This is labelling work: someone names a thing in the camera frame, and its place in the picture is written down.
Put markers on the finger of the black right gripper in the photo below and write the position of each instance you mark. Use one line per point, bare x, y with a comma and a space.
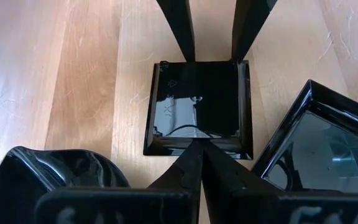
177, 25
247, 21

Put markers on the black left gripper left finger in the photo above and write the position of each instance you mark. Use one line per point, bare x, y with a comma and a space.
166, 202

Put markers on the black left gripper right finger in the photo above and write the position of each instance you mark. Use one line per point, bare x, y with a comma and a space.
244, 205

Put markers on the small black square mini plate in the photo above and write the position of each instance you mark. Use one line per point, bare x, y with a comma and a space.
197, 102

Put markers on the large black square mini plate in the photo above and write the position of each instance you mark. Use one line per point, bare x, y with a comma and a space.
322, 149

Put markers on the black wavy square mini plate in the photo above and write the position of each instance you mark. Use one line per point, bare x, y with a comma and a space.
26, 174

